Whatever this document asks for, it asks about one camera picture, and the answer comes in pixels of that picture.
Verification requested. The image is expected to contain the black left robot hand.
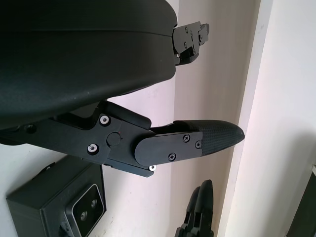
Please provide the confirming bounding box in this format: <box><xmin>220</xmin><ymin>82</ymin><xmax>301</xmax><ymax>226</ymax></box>
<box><xmin>0</xmin><ymin>0</ymin><xmax>245</xmax><ymax>178</ymax></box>

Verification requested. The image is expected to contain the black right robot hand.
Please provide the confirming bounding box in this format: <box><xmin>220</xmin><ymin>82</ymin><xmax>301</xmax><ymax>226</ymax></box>
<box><xmin>175</xmin><ymin>179</ymin><xmax>214</xmax><ymax>237</ymax></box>

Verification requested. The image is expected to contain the small silver depth camera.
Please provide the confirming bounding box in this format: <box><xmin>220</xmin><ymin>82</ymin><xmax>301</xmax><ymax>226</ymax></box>
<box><xmin>63</xmin><ymin>184</ymin><xmax>105</xmax><ymax>237</ymax></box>

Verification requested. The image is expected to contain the dark background panel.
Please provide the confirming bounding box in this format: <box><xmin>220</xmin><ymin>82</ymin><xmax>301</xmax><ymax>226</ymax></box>
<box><xmin>287</xmin><ymin>162</ymin><xmax>316</xmax><ymax>237</ymax></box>

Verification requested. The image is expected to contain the black camera box base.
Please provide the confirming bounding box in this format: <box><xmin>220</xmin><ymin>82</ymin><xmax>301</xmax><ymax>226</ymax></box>
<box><xmin>6</xmin><ymin>157</ymin><xmax>107</xmax><ymax>237</ymax></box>

